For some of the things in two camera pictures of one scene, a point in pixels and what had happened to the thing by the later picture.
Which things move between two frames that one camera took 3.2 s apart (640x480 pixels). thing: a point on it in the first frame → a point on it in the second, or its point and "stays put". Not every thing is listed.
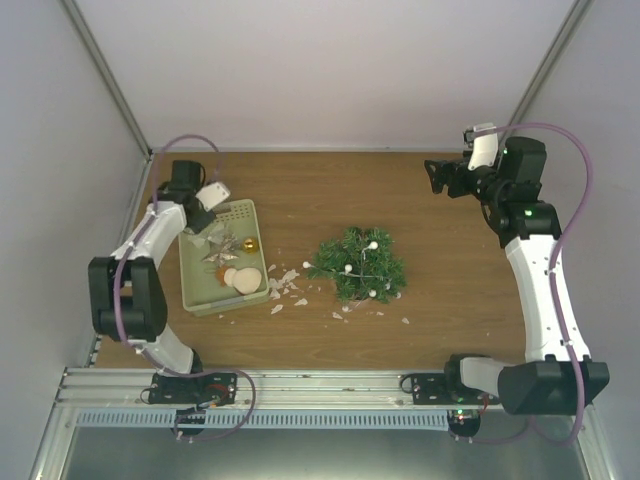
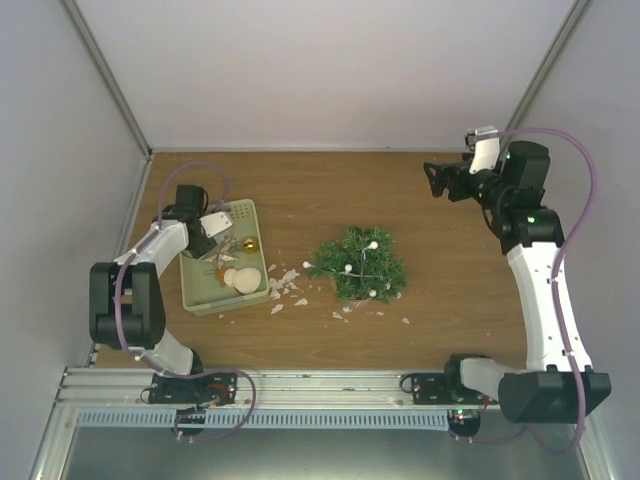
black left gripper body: [198, 225] → [197, 250]
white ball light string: [348, 268] stays put
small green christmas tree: [362, 264] stays put
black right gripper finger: [438, 172] stays put
